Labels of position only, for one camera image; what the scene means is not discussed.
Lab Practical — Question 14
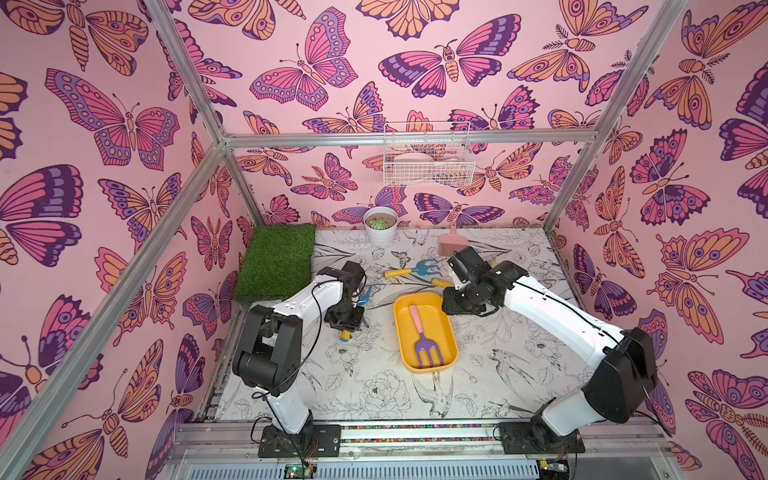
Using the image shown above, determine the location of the blue rake yellow handle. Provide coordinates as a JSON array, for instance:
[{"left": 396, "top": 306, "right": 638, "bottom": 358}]
[{"left": 340, "top": 286, "right": 373, "bottom": 343}]

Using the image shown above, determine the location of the yellow plastic storage tray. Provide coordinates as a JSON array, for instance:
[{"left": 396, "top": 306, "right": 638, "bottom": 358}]
[{"left": 393, "top": 292, "right": 459, "bottom": 374}]

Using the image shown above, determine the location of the blue fork yellow handle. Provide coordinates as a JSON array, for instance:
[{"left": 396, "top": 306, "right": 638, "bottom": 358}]
[
  {"left": 384, "top": 259, "right": 440, "bottom": 279},
  {"left": 431, "top": 278, "right": 455, "bottom": 288}
]

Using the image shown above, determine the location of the purple rake pink handle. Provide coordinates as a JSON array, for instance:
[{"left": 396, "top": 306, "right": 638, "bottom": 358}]
[{"left": 409, "top": 304, "right": 445, "bottom": 369}]

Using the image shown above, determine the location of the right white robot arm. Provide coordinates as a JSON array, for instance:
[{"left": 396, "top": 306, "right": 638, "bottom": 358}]
[{"left": 442, "top": 247, "right": 658, "bottom": 451}]

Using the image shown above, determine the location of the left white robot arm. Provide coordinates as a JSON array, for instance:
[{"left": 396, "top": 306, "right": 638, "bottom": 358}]
[{"left": 231, "top": 261, "right": 367, "bottom": 437}]

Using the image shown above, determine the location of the pink hand brush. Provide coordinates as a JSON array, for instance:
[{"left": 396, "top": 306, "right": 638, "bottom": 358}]
[{"left": 437, "top": 223, "right": 470, "bottom": 258}]

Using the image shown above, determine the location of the green artificial grass mat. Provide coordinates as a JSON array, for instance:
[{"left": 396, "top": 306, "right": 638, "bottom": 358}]
[{"left": 234, "top": 224, "right": 316, "bottom": 304}]

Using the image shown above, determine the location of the white pot with succulent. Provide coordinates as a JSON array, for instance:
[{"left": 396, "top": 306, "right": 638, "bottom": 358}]
[{"left": 363, "top": 207, "right": 398, "bottom": 248}]

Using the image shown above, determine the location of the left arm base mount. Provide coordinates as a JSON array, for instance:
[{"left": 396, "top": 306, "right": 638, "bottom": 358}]
[{"left": 258, "top": 424, "right": 341, "bottom": 458}]

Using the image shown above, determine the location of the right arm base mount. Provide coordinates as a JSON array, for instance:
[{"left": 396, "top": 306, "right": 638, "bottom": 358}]
[{"left": 496, "top": 421, "right": 586, "bottom": 455}]

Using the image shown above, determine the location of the white wire wall basket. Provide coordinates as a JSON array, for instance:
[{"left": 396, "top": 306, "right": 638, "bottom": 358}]
[{"left": 381, "top": 129, "right": 476, "bottom": 189}]

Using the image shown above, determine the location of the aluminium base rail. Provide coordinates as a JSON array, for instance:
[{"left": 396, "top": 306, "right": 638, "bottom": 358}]
[{"left": 160, "top": 419, "right": 685, "bottom": 479}]

